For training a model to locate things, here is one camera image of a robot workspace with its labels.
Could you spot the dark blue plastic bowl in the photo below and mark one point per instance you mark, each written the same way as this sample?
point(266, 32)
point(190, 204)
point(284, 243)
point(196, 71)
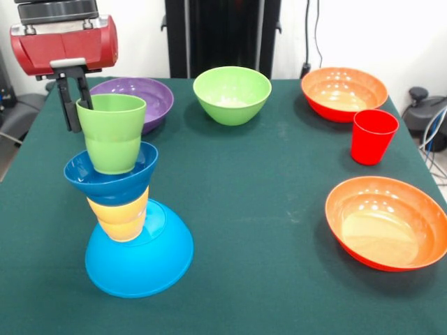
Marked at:
point(111, 188)

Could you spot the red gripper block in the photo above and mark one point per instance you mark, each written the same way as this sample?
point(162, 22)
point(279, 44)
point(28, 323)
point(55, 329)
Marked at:
point(66, 49)

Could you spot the purple plastic bowl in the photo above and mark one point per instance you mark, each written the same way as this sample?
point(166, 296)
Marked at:
point(153, 101)

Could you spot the red plastic cup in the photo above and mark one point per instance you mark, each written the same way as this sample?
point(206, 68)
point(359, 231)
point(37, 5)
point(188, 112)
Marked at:
point(373, 139)

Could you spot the light blue plastic bowl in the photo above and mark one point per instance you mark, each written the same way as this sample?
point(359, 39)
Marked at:
point(146, 265)

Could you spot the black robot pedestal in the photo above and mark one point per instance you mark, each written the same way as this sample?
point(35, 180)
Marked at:
point(216, 35)

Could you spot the green stepped plastic cup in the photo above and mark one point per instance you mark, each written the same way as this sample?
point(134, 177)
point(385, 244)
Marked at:
point(111, 139)

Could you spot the yellow stepped plastic cup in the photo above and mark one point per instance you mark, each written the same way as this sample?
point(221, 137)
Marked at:
point(120, 223)

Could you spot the orange plastic bowl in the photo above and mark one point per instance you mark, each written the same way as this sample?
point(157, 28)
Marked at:
point(344, 94)
point(384, 227)

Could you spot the light green plastic bowl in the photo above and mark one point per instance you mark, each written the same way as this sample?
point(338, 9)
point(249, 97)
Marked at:
point(230, 104)

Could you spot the black equipment box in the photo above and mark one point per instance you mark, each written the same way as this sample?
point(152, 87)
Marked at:
point(7, 87)

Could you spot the dark green tablecloth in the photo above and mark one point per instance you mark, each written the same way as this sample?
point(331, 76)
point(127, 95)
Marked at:
point(244, 195)

